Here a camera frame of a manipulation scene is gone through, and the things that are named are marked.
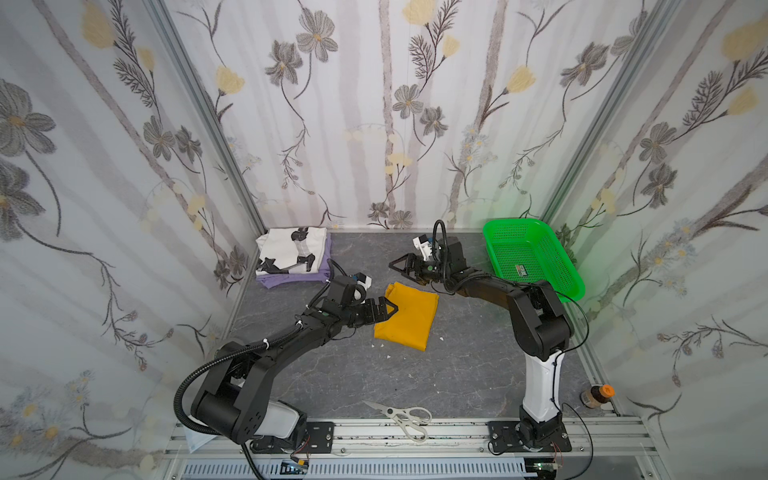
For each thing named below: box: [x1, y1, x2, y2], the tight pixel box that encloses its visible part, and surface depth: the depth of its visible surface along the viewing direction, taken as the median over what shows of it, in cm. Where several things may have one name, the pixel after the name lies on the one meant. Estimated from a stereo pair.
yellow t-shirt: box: [374, 282, 440, 352], surface depth 95 cm
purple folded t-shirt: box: [256, 233, 332, 289], surface depth 104 cm
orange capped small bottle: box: [579, 384, 616, 409], surface depth 76 cm
